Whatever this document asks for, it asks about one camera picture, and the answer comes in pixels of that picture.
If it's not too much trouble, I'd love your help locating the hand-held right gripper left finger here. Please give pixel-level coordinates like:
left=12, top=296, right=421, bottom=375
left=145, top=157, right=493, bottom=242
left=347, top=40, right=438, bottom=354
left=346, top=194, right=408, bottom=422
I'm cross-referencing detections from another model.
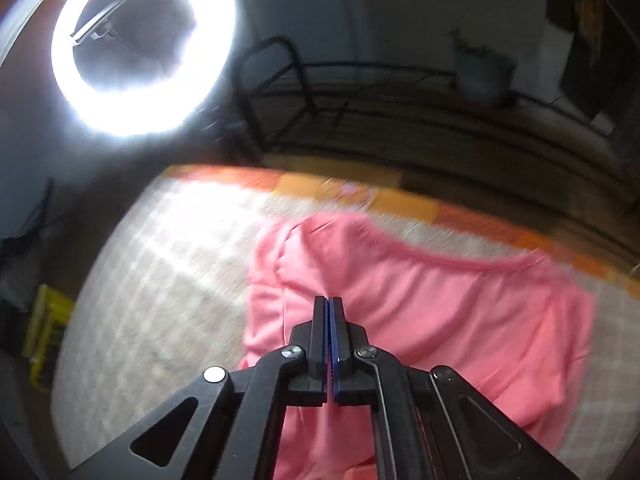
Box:
left=65, top=296, right=331, bottom=480

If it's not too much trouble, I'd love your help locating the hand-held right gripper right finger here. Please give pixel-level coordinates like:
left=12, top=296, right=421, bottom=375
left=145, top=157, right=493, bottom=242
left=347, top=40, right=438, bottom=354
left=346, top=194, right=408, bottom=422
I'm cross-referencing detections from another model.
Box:
left=327, top=296, right=581, bottom=480

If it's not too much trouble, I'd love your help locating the pink t-shirt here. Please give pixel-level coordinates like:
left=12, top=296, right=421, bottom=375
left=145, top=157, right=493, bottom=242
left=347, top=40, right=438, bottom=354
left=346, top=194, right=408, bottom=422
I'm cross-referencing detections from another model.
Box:
left=239, top=211, right=598, bottom=480

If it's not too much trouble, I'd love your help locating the black metal clothes rack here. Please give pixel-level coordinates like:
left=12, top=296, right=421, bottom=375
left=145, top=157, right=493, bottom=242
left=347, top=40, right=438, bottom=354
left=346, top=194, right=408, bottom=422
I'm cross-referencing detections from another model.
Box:
left=235, top=60, right=640, bottom=196

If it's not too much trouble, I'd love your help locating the orange patterned mattress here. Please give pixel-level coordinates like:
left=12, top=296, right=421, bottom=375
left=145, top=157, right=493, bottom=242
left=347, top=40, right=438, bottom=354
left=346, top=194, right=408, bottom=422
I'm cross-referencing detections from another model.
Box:
left=160, top=162, right=640, bottom=291

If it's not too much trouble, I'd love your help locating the yellow crate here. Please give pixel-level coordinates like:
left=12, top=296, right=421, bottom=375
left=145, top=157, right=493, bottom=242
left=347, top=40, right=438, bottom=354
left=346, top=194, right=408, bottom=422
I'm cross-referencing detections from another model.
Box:
left=22, top=284, right=76, bottom=392

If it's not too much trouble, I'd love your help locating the potted plant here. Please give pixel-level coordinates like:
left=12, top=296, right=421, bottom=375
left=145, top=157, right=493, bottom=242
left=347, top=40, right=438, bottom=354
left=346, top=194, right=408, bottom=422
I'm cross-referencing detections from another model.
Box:
left=450, top=27, right=518, bottom=106

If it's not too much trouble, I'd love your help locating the phone holder clamp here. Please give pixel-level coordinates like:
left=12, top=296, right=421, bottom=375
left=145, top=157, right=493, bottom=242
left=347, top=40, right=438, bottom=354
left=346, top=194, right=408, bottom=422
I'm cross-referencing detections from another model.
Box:
left=70, top=0, right=126, bottom=46

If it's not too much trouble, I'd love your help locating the orange garment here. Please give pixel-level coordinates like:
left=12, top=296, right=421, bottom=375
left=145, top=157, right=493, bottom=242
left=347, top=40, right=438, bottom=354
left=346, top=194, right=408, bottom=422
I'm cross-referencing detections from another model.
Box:
left=572, top=0, right=608, bottom=68

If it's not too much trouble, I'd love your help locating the black curved metal rail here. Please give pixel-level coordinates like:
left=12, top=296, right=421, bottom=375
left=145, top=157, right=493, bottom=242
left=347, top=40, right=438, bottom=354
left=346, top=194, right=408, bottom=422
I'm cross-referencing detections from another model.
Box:
left=232, top=35, right=317, bottom=158

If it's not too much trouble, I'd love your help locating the ring light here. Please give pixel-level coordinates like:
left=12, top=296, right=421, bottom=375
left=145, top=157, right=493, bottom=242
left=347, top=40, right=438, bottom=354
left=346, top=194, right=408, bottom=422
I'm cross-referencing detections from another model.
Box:
left=50, top=0, right=238, bottom=137

